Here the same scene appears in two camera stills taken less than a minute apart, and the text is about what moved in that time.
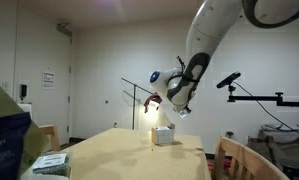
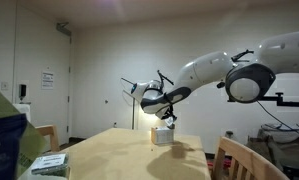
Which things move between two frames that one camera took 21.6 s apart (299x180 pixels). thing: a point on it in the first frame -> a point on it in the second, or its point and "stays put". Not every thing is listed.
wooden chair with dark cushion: (247, 163) stays put
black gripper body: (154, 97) -> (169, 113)
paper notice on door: (48, 80) stays put
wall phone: (22, 91) stays put
